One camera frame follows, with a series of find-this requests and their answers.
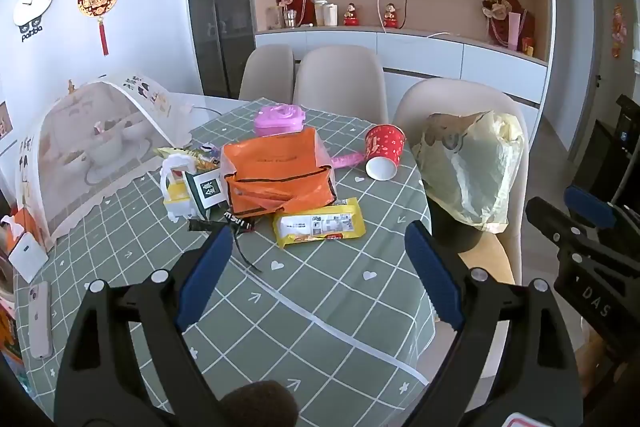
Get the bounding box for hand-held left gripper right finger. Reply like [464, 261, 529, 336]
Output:
[404, 221, 584, 427]

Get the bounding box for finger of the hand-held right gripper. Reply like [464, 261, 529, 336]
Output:
[564, 185, 640, 234]
[525, 196, 597, 258]

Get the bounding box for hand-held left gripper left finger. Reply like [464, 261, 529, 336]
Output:
[54, 223, 234, 427]

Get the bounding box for black bin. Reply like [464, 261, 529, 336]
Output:
[427, 196, 488, 254]

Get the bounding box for trash bin with yellow bag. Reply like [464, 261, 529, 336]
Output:
[411, 111, 525, 233]

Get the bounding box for yellow snack packet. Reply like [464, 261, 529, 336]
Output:
[272, 198, 367, 249]

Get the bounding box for orange plastic bag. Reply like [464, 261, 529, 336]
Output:
[221, 127, 338, 220]

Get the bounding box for black appliance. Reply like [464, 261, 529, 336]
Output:
[570, 94, 640, 210]

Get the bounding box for black ribbon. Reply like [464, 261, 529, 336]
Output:
[187, 209, 263, 274]

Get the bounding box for white and yellow box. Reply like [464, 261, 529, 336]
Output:
[160, 148, 203, 223]

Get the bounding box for colourful snack wrapper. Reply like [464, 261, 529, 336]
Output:
[157, 144, 222, 171]

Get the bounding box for green checked tablecloth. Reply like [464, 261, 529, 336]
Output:
[12, 94, 438, 423]

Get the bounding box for red paper cup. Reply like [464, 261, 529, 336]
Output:
[364, 124, 406, 182]

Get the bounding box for pink wrapper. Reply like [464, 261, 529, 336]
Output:
[330, 151, 368, 170]

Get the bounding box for white bowl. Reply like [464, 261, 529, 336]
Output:
[117, 119, 151, 148]
[87, 138, 128, 180]

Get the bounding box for beige chair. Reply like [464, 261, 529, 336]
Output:
[239, 44, 296, 102]
[392, 79, 531, 285]
[292, 46, 390, 125]

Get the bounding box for pink plastic container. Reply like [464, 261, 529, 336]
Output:
[254, 104, 307, 138]

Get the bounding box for white smartphone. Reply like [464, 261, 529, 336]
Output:
[27, 281, 53, 359]

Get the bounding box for red door ornament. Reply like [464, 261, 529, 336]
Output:
[611, 4, 628, 58]

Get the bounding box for white flat box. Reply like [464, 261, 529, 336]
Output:
[7, 234, 50, 283]

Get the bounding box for mesh food cover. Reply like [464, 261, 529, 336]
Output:
[15, 74, 193, 253]

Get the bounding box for orange tissue box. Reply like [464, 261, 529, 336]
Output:
[0, 207, 36, 258]

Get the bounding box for red bag with pearl flowers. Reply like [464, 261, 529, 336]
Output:
[480, 0, 536, 52]

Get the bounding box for dark glass cabinet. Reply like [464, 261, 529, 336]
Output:
[185, 0, 256, 100]

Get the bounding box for white canisters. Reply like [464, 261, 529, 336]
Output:
[314, 0, 338, 26]

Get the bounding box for red gift bag with flowers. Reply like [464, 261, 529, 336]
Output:
[275, 0, 316, 30]

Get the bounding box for white cable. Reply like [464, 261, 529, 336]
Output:
[375, 0, 458, 40]

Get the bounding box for panda wall clock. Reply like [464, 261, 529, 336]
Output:
[12, 0, 56, 44]

